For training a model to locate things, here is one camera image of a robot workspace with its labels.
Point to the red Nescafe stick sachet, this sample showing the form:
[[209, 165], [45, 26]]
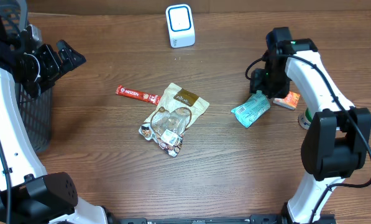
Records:
[[138, 95]]

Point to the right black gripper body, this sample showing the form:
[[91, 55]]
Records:
[[259, 84]]

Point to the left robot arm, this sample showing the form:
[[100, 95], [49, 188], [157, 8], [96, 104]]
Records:
[[28, 194]]

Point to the white barcode scanner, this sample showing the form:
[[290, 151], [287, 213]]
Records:
[[180, 25]]

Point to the grey plastic mesh basket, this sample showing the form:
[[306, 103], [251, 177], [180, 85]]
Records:
[[36, 114]]

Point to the green wet wipes pack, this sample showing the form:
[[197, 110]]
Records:
[[252, 109]]

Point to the orange tissue pack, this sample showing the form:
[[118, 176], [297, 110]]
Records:
[[290, 101]]

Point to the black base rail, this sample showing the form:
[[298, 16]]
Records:
[[204, 221]]

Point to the green lid jar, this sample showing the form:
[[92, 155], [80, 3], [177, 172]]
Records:
[[305, 119]]

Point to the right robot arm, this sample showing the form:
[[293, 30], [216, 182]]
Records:
[[335, 152]]

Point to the brown cookie bag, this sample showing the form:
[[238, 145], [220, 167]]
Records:
[[176, 111]]

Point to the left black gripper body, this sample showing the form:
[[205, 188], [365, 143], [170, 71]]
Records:
[[52, 62]]

